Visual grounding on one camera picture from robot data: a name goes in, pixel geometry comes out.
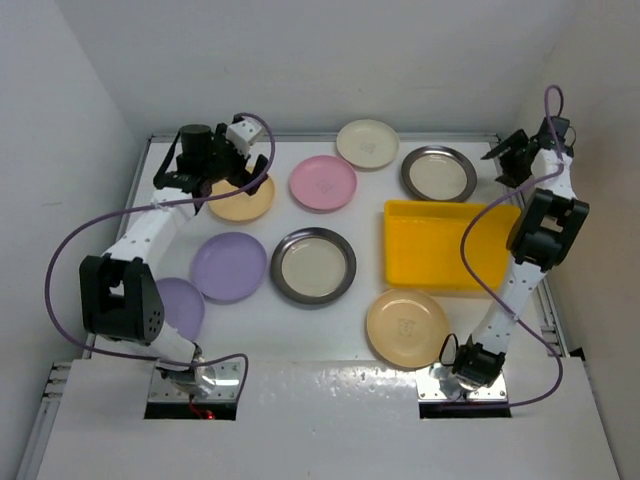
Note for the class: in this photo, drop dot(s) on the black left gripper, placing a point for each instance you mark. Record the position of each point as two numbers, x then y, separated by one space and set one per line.
221 142

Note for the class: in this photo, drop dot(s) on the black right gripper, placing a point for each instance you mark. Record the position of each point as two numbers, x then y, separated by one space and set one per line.
512 176

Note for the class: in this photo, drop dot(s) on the metal rimmed plate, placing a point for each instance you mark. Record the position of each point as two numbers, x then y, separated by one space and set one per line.
439 174
313 266

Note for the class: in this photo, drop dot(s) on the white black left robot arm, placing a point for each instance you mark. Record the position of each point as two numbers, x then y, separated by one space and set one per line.
119 296

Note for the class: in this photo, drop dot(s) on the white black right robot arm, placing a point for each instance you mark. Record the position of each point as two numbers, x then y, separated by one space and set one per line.
540 240

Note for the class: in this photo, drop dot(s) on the yellow plastic bin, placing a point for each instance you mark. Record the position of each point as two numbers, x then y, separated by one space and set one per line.
422 245

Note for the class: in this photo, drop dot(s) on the orange plate near bin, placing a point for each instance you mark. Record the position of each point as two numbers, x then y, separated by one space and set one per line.
406 328

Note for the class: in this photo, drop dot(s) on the orange plate far left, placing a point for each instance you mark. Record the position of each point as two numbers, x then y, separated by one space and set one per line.
242 208

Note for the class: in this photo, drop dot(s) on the pink plate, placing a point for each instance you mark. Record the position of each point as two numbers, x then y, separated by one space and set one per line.
323 183

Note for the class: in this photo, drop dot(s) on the purple plate centre left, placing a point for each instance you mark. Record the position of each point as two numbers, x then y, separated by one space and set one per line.
229 267

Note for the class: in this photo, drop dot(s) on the purple plate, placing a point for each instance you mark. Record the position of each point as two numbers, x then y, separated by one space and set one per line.
229 267
184 306

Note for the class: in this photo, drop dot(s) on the cream white plate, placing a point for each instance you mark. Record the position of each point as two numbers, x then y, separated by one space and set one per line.
368 144

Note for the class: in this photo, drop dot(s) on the purple plate near left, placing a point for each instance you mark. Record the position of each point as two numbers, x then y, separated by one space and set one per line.
184 306

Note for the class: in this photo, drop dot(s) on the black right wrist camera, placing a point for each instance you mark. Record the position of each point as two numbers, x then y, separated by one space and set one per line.
558 128

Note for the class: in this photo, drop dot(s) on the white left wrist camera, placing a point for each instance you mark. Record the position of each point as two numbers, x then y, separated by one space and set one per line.
243 132

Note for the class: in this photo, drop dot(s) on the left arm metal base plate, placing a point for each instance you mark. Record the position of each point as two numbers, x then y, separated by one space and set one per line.
218 383

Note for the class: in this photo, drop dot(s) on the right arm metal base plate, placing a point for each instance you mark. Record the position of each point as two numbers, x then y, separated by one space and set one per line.
436 384

